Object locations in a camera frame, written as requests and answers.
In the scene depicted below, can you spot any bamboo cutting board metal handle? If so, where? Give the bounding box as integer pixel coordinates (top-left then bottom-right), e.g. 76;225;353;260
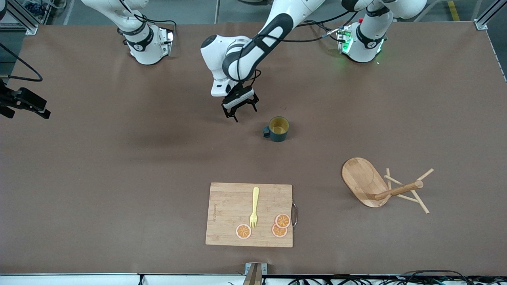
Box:
205;182;298;248

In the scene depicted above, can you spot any wooden mug rack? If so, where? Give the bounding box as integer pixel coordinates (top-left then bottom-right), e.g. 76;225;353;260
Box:
341;157;435;215

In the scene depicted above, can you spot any black cable bundle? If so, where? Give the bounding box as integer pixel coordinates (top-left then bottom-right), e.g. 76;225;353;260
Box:
289;270;507;285

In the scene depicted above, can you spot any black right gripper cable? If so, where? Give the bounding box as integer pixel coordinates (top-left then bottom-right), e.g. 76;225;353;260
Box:
0;43;43;82

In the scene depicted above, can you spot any black left arm base cable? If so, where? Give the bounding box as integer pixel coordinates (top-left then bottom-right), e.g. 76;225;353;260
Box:
304;20;342;42

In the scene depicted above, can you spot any teal cup yellow inside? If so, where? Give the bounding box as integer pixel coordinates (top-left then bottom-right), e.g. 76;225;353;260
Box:
263;116;290;143

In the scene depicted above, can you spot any black right arm base cable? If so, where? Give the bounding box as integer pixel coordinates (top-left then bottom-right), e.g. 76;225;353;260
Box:
119;0;177;36

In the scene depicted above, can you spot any yellow plastic fork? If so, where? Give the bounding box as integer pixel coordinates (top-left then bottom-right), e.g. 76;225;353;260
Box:
250;187;260;229

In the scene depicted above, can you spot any black arm base cable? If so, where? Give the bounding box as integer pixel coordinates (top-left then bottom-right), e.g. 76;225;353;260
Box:
304;20;342;42
119;0;177;36

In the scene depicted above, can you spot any aluminium camera post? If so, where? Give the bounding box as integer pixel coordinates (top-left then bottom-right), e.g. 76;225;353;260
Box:
242;262;267;285

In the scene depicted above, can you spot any aluminium frame profile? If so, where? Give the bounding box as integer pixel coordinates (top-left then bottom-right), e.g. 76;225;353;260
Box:
0;0;39;35
473;0;507;30

